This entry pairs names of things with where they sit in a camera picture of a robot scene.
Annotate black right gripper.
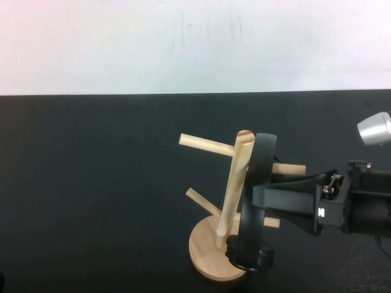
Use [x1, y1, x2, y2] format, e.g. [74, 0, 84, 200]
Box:
[252, 169, 391, 238]

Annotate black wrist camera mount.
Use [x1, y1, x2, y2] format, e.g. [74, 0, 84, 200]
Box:
[347, 160, 373, 176]

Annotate thin black cable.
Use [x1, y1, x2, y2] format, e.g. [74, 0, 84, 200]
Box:
[375, 234, 391, 256]

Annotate wooden peg headphone stand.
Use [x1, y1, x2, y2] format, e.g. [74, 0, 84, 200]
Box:
[178, 130, 307, 281]

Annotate black over-ear headphones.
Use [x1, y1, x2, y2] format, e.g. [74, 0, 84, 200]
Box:
[225, 132, 283, 273]

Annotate right robot arm silver joint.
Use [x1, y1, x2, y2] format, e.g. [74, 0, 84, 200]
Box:
[357, 111, 391, 147]

